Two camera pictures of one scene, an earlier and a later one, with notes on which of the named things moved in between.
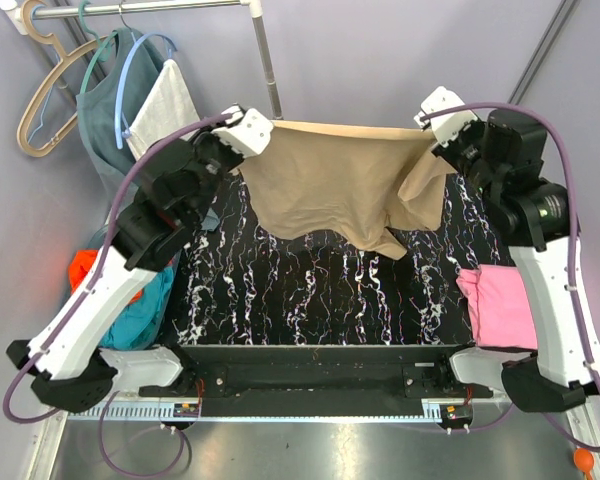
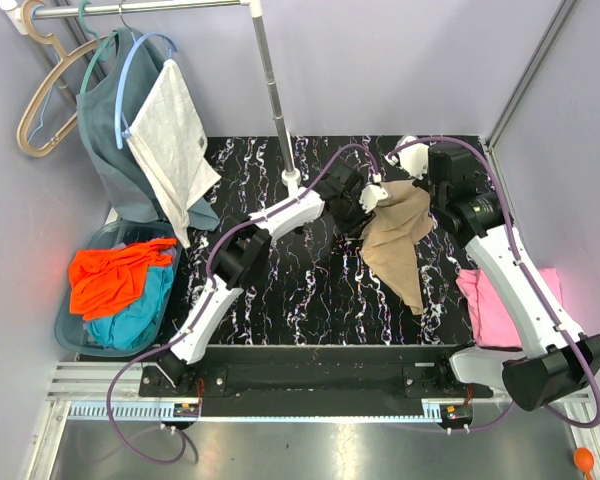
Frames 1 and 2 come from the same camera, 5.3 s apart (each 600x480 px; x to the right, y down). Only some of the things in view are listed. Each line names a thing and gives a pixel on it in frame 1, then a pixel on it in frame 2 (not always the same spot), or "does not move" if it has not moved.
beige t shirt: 318,180 -> 390,247
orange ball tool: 584,460 does not move
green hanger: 99,54 does not move
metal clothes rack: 22,11 does not move
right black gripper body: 463,152 -> 435,200
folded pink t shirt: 500,311 does not move
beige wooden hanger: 64,58 does not move
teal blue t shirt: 138,325 does not move
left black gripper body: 213,154 -> 350,215
